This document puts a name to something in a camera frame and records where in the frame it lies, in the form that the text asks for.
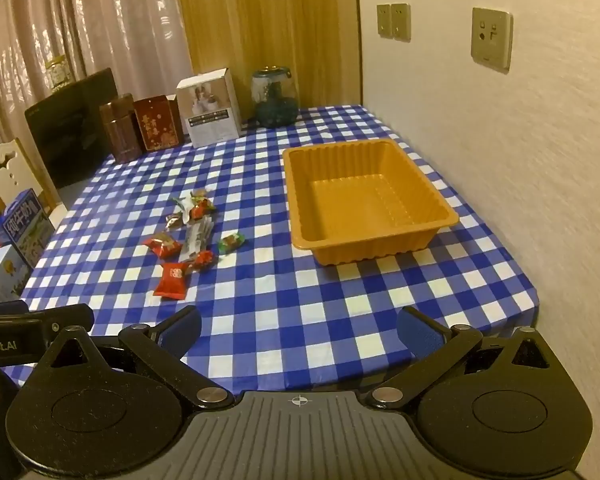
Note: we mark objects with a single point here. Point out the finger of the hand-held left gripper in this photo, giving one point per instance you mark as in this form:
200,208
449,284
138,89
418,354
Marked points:
5,307
70,316

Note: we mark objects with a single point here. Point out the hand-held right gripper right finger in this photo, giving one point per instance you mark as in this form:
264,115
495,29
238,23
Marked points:
412,332

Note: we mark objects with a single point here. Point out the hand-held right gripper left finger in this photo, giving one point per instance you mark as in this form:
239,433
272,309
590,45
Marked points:
182,331

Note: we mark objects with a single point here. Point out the plain red square candy packet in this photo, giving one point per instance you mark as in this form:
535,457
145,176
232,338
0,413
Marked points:
171,280

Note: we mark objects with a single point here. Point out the red twisted candy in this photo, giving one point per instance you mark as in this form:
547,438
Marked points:
202,259

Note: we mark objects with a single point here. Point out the red patterned candy packet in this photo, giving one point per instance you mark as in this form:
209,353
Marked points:
162,245

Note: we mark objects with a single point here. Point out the clear seed bar packet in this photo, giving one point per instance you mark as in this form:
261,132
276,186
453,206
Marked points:
206,227
194,240

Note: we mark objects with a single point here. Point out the green and white candy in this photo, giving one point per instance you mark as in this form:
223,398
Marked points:
180,204

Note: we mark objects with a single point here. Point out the small brown candy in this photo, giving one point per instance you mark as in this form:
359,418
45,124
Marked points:
199,193

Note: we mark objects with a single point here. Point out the orange plastic tray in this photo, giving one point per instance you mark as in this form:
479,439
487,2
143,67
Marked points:
365,200

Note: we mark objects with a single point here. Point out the white printed box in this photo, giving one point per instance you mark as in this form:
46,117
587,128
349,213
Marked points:
2,275

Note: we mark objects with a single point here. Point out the blue milk carton box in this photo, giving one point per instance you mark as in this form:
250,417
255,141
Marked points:
27,230

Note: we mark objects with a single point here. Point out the blue checked tablecloth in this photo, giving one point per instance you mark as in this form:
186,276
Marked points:
280,300

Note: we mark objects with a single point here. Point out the white wooden chair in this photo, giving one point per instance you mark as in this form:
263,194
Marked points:
10,175

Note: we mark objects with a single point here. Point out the black monitor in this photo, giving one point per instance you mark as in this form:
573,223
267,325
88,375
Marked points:
70,125

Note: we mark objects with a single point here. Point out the brown cylindrical tin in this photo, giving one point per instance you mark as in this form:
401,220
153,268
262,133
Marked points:
121,130

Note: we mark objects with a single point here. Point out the red square tin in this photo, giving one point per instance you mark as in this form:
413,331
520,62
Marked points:
157,125

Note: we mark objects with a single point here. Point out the white cardboard box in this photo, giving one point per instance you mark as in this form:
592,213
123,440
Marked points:
210,110

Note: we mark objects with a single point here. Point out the small jar with yellow lid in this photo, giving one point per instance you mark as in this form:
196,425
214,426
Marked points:
57,74

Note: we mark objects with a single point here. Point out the glass jar with dark contents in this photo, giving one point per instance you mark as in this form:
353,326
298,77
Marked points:
275,100

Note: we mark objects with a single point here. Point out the pale pink curtain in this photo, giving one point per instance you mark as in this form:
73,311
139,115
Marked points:
80,15

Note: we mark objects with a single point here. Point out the beige wall socket plate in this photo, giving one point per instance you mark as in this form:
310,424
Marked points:
491,39

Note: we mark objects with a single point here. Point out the beige wall switch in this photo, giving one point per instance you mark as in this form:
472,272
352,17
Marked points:
383,21
401,22

